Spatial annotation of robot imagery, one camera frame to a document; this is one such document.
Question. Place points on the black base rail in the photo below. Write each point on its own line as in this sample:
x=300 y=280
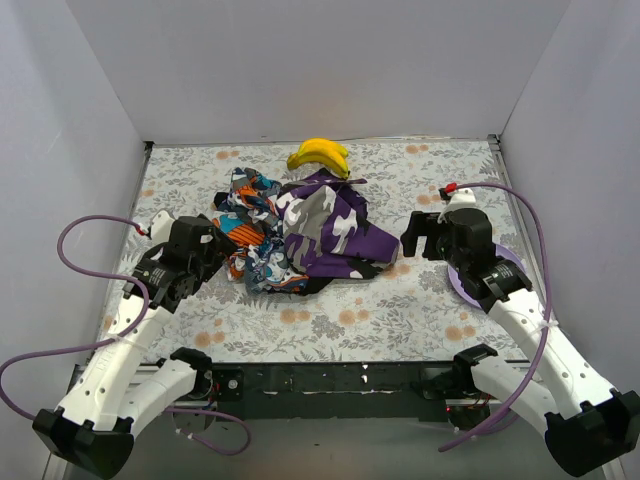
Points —
x=342 y=390

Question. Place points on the lilac plate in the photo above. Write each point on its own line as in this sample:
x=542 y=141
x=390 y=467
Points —
x=457 y=284

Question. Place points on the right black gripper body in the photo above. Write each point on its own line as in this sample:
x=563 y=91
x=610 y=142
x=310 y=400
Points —
x=426 y=234

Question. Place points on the floral table mat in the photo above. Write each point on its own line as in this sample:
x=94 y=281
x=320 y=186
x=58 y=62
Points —
x=409 y=311

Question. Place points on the yellow banana bunch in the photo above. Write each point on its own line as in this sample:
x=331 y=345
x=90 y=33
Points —
x=326 y=152

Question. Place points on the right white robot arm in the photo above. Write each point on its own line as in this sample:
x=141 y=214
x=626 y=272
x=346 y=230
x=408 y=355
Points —
x=585 y=420

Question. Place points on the purple camouflage cloth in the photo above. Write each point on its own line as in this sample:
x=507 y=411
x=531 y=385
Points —
x=326 y=230

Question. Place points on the black cloth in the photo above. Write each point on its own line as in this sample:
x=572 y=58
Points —
x=298 y=284

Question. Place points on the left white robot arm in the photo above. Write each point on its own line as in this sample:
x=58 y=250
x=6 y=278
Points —
x=95 y=425

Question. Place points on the colourful orange blue patterned cloth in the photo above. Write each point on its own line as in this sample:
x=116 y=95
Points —
x=247 y=215

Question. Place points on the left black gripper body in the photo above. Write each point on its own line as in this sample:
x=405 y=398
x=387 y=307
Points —
x=215 y=245

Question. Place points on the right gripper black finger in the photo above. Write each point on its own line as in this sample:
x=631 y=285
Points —
x=431 y=251
x=413 y=231

